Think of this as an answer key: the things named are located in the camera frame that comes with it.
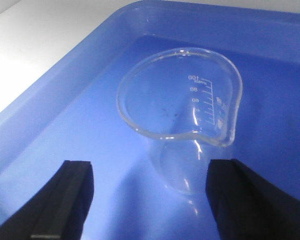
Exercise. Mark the clear glass beaker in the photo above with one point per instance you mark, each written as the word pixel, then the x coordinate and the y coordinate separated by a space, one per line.
pixel 185 102

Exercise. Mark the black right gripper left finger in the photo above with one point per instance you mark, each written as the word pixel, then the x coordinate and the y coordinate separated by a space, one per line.
pixel 58 211

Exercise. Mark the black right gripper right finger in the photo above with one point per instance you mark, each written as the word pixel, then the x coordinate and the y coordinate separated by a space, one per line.
pixel 245 206

